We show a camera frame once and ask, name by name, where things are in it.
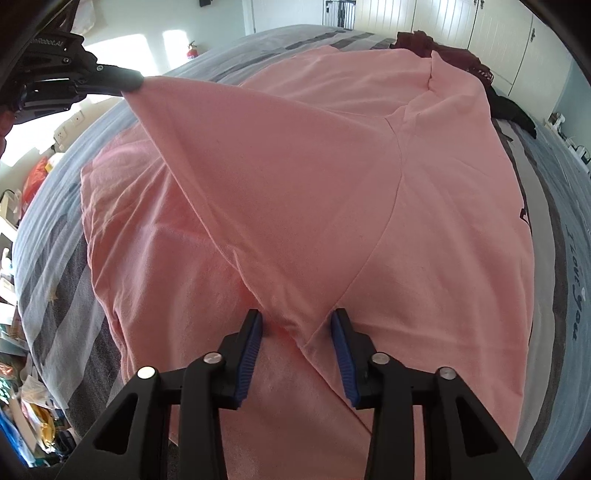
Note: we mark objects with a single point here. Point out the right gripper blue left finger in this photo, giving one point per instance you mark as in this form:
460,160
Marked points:
219,380

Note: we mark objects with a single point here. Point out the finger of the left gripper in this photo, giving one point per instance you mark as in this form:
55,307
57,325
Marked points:
109,80

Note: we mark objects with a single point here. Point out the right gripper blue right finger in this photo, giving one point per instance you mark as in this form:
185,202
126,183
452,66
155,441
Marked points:
374,380

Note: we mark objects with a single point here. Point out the pink t-shirt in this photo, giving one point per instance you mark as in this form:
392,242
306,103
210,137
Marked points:
370,180

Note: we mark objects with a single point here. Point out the person's left hand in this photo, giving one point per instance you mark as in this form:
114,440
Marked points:
7,118

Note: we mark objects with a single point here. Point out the red fire extinguisher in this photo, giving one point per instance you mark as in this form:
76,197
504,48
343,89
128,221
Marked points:
192,51

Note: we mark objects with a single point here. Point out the red plastic bag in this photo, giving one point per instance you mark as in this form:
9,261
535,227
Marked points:
34,181

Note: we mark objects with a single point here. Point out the white room door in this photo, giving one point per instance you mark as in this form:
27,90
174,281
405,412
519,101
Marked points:
262,15

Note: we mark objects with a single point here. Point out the grey upright suitcase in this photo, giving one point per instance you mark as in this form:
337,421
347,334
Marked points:
340,13

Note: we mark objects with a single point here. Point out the black garment with white print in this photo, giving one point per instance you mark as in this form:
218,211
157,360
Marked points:
503,108

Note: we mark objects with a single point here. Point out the maroon garment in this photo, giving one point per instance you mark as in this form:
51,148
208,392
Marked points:
423,45

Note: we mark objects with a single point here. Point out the cluttered bedside table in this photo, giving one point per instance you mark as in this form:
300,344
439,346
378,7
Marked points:
581,154

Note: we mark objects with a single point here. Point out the cream four-door wardrobe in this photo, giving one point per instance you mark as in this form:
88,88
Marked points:
529,62

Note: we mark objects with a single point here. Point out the wall power sockets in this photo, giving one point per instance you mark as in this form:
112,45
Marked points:
69,131

